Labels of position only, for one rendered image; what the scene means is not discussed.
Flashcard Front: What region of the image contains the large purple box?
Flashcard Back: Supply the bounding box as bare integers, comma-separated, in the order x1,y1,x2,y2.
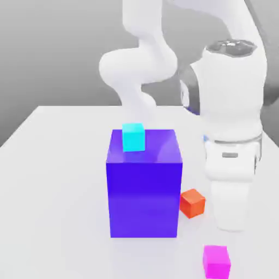
106,129,183,239

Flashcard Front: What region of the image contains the small magenta cube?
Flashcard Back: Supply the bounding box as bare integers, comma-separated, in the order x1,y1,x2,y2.
203,244,232,279

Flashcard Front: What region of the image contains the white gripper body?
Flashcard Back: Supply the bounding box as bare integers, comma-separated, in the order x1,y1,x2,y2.
204,139,263,184

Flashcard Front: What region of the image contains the small cyan cube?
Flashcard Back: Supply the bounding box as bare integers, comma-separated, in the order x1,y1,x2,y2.
122,123,146,153

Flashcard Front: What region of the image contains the small orange cube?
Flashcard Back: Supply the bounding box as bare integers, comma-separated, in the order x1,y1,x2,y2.
179,188,206,220

